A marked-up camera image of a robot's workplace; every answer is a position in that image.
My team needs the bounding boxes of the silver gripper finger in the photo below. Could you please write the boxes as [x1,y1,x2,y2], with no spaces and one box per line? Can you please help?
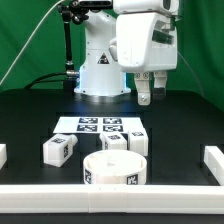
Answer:
[134,72,151,106]
[153,71,167,100]

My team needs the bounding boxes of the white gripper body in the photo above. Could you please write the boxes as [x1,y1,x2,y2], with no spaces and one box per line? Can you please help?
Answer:
[111,9,177,73]

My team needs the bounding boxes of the round white stool seat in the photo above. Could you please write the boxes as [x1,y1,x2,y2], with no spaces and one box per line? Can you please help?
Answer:
[83,150,147,185]

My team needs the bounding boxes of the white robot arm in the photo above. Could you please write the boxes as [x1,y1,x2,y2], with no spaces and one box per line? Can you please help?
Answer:
[70,0,181,106]

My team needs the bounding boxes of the paper sheet with markers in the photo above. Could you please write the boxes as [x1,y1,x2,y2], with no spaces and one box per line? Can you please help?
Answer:
[54,117,143,134]

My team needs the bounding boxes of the white right fence bar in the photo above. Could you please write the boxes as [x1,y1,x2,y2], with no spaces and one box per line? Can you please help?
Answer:
[204,146,224,186]

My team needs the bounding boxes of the white fence bar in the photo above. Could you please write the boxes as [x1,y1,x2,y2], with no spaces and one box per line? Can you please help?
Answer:
[204,146,224,186]
[0,184,224,214]
[0,144,7,169]

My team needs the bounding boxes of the green backdrop curtain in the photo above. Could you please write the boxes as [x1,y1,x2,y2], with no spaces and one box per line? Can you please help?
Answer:
[0,0,224,110]

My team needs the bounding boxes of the white left fence bar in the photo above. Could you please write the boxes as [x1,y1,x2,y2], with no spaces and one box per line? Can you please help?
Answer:
[0,144,7,169]

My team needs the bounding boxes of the white front fence bar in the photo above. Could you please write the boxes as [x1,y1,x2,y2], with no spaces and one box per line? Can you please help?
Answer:
[0,184,224,214]

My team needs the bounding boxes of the black cables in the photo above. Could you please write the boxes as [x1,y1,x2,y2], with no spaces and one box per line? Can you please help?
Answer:
[23,71,80,90]

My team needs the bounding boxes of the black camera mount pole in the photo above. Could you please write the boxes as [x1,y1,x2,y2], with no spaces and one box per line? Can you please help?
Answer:
[58,0,115,96]

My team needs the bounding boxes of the white cable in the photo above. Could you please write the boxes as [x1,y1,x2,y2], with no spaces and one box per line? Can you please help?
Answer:
[0,0,66,87]

